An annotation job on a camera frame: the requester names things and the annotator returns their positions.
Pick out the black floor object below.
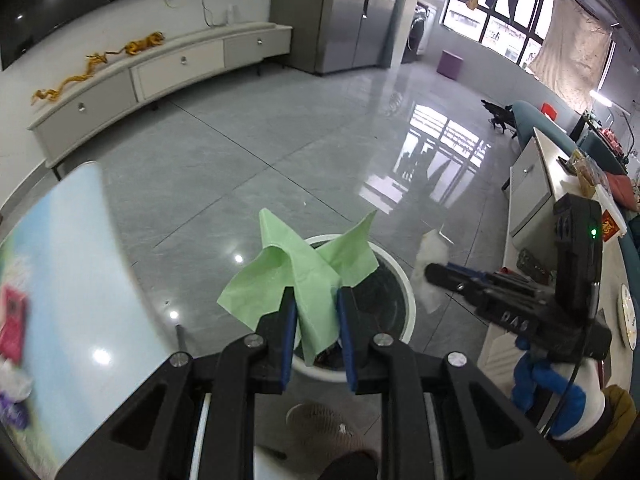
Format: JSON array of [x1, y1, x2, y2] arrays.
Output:
[[481, 100, 521, 136]]

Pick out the grey remote control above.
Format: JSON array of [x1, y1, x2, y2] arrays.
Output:
[[517, 249, 553, 283]]

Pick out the white tissue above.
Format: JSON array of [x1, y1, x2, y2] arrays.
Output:
[[412, 229, 455, 315]]

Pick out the white plate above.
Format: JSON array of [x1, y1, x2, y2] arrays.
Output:
[[619, 284, 640, 352]]

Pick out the silver refrigerator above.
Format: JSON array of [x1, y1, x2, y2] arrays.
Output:
[[270, 0, 407, 77]]

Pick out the person's black sock foot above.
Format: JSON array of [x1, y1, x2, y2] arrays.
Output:
[[320, 449, 382, 480]]

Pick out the person's right hand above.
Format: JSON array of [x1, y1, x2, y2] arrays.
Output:
[[511, 334, 608, 443]]

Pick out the grey television stand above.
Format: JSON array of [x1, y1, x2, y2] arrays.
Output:
[[27, 21, 293, 181]]

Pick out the television cables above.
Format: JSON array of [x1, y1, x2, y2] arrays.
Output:
[[159, 0, 226, 26]]

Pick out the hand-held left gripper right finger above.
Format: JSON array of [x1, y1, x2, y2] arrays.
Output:
[[336, 286, 578, 480]]

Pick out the purple stool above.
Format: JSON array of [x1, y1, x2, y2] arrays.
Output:
[[436, 50, 464, 81]]

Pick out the beige mesh slipper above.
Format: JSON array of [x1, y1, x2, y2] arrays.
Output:
[[286, 402, 373, 461]]

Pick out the white trash bin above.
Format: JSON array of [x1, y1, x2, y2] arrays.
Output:
[[291, 233, 417, 386]]

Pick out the white side table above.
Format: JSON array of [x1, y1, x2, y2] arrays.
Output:
[[475, 126, 640, 376]]

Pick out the green paper napkin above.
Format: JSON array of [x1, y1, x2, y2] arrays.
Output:
[[216, 207, 379, 367]]

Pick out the golden tiger figurine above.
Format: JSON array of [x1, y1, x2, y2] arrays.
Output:
[[124, 32, 167, 56]]

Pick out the red cushion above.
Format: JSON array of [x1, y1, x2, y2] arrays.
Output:
[[604, 174, 637, 212]]

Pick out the balcony window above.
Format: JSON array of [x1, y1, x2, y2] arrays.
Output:
[[440, 0, 556, 68]]

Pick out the purple plastic bag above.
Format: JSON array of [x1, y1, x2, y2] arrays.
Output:
[[0, 392, 31, 429]]

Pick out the beige hanging cloth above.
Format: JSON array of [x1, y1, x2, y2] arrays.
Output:
[[529, 0, 613, 113]]

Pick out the black wall television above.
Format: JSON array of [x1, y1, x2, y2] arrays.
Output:
[[0, 0, 236, 72]]

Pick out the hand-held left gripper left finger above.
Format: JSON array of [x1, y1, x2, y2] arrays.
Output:
[[57, 287, 299, 480]]

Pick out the person's right forearm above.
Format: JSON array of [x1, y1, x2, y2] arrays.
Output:
[[552, 384, 638, 463]]

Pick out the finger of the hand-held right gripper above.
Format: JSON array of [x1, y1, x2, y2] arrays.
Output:
[[424, 261, 540, 306]]

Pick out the washing machine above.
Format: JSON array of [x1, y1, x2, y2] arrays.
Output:
[[402, 2, 441, 63]]

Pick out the golden dragon figurine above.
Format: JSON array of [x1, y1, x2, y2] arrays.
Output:
[[32, 51, 121, 106]]

